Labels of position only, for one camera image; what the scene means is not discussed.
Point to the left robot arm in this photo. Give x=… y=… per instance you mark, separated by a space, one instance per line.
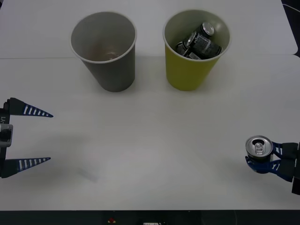
x=5 y=136

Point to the grey plastic waste bin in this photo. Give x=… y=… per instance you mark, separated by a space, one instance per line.
x=117 y=70

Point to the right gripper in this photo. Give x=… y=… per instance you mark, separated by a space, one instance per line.
x=297 y=175

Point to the red round button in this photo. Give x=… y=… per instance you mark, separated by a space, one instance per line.
x=111 y=220

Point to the yellow-green plastic waste bin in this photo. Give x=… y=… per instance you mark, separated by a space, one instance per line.
x=185 y=72

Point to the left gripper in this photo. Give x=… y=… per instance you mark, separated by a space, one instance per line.
x=4 y=117

